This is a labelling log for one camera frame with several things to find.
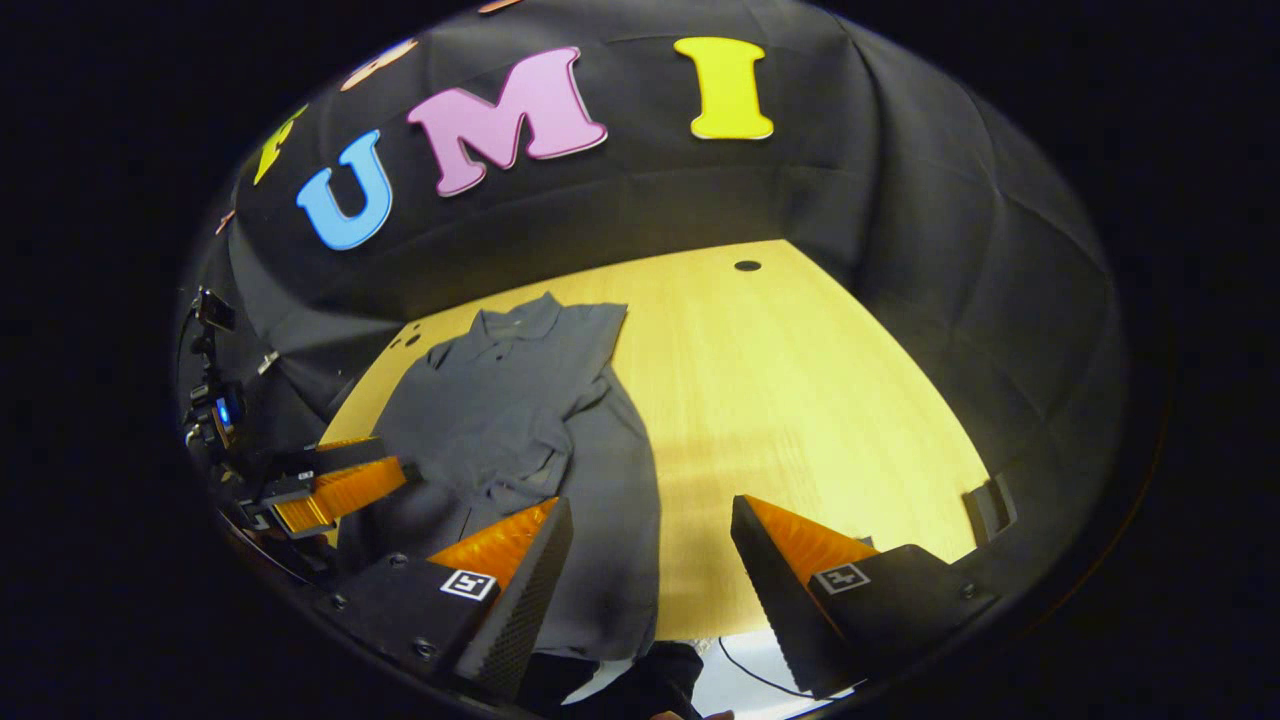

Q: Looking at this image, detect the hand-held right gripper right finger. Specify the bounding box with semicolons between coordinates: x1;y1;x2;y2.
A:
730;494;1001;701

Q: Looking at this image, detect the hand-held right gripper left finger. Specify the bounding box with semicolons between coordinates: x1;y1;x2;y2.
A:
316;496;576;703

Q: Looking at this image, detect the dark grey polo shirt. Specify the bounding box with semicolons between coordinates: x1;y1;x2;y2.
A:
335;292;664;663

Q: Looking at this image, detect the person's dark clothing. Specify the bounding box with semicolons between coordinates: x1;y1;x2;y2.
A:
515;640;706;720

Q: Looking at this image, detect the black clamp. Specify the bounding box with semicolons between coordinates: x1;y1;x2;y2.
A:
963;472;1019;546

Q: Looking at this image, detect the black backdrop cloth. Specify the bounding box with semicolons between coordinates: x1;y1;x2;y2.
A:
175;0;1131;601

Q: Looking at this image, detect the thin black cable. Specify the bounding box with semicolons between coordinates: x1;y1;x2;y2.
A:
716;636;803;701

